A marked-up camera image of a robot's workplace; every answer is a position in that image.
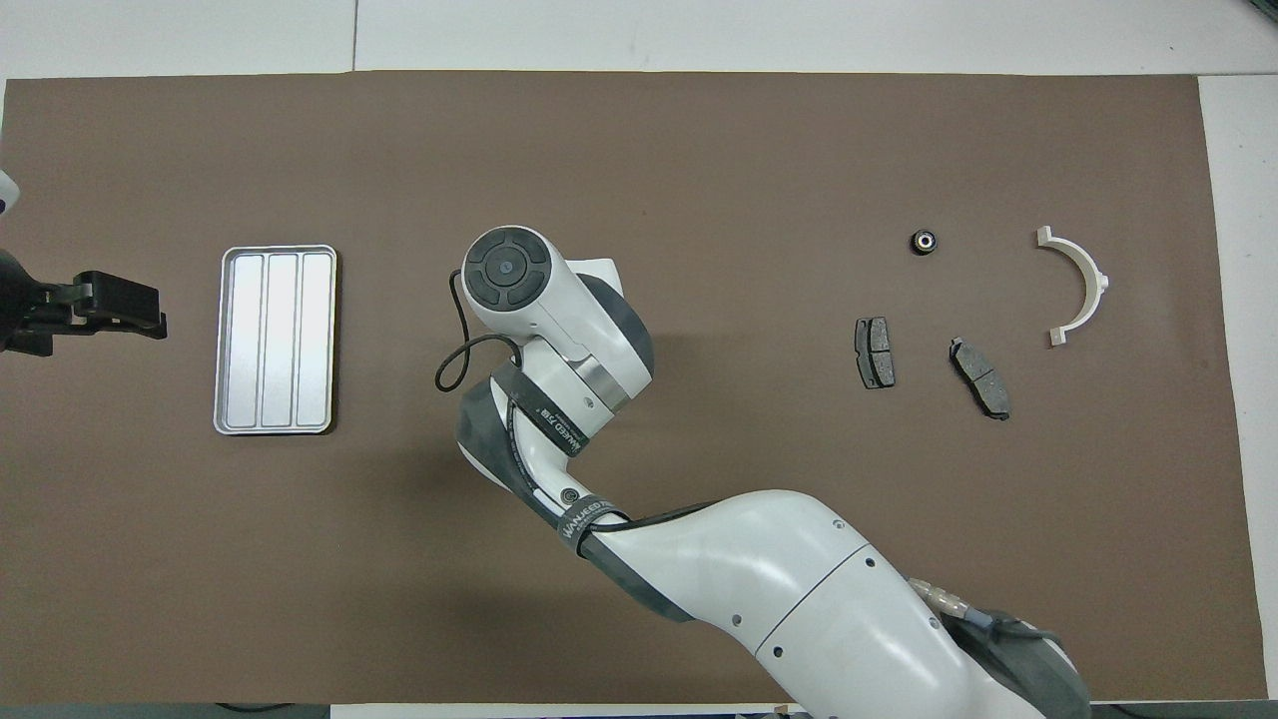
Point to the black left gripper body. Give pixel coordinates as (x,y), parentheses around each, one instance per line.
(25,305)

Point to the large black bearing gear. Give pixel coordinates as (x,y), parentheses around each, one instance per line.
(924,242)

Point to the curved dark brake pad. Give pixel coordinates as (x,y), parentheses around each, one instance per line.
(980,379)

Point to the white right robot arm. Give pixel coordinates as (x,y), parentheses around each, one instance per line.
(779,579)

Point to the silver metal tray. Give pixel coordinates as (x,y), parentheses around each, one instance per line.
(245,340)

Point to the brown table mat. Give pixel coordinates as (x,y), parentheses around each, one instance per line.
(699,150)

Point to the rectangular dark brake pad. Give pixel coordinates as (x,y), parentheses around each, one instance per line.
(877,355)

